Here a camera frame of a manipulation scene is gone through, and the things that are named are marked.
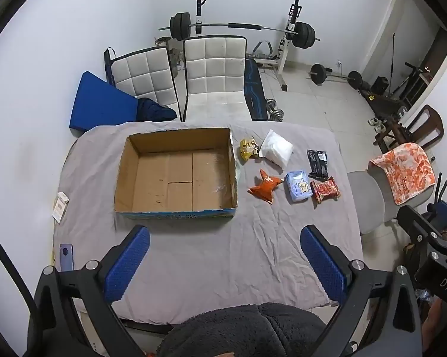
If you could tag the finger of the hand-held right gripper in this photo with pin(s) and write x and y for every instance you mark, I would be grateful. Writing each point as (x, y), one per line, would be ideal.
(417, 223)

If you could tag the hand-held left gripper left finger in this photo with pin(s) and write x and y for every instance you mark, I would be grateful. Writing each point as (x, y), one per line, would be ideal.
(128, 264)

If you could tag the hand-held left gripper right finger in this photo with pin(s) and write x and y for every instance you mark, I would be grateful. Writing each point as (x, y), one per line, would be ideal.
(324, 264)

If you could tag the red floral snack packet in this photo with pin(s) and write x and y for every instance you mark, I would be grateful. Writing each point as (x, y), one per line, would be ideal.
(324, 190)

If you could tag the blue cartoon tissue pack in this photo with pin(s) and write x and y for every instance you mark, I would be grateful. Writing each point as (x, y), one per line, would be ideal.
(298, 187)

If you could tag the orange snack packet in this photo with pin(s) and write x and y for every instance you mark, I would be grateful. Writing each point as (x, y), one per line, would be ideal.
(264, 189)

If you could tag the black plastic packet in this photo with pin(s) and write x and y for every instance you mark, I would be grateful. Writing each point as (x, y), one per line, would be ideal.
(317, 163)

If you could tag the cardboard box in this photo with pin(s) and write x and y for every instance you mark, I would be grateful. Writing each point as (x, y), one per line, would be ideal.
(171, 171)

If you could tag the white soft packet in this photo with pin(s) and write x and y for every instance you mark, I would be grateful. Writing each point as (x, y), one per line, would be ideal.
(275, 148)

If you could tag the yellow panda snack packet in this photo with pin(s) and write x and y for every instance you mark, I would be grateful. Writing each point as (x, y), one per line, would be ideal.
(247, 148)

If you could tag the orange floral towel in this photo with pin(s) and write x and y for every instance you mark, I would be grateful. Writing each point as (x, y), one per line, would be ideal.
(405, 171)

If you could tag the grey office chair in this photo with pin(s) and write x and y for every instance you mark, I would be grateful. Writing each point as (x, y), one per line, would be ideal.
(368, 200)

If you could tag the blue smartphone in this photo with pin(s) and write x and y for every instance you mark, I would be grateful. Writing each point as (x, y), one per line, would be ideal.
(66, 256)

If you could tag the small white carton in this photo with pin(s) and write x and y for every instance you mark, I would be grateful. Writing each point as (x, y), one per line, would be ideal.
(59, 206)

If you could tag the dark fleece clothing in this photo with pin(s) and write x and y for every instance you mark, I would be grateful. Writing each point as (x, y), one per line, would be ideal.
(245, 331)

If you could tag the brown wooden chair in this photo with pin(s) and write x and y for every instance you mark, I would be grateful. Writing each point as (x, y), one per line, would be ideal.
(432, 119)

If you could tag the white shoes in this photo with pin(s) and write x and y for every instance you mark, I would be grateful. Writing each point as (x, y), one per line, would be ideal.
(376, 123)

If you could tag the black exercise machine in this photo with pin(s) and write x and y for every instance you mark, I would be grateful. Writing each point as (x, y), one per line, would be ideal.
(405, 89)

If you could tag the dark blue folded bag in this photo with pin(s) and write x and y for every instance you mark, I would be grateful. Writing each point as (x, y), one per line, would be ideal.
(152, 111)

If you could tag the chrome dumbbell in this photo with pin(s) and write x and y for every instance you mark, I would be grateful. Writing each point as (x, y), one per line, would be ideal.
(275, 109)

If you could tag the blue foam mat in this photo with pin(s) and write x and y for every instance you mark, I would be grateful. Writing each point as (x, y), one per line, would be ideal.
(100, 104)

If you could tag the short barbell with plates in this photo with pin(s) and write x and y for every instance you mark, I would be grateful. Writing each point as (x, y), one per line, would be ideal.
(335, 78)

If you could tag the black blue bench pad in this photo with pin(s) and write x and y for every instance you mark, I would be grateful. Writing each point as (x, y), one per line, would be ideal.
(254, 89)

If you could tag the white padded chair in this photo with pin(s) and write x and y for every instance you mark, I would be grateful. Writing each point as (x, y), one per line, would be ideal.
(214, 70)
(141, 74)

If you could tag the black blue stick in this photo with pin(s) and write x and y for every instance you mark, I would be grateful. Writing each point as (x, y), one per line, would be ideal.
(108, 65)

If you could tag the white weight bench rack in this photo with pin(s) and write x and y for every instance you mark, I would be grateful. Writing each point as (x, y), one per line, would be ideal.
(288, 46)

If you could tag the long barbell with plates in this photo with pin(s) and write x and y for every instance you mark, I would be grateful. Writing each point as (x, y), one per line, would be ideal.
(242, 26)

